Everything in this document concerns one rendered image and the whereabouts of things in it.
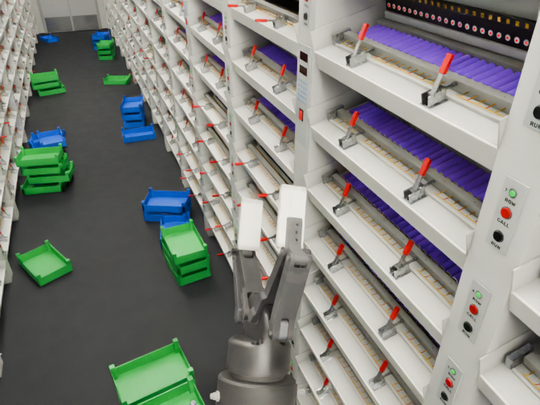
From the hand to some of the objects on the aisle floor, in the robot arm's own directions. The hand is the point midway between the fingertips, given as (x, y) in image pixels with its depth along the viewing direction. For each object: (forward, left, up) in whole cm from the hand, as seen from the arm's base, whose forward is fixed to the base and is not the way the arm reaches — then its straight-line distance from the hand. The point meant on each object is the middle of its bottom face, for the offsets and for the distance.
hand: (270, 202), depth 57 cm
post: (+47, +5, -154) cm, 161 cm away
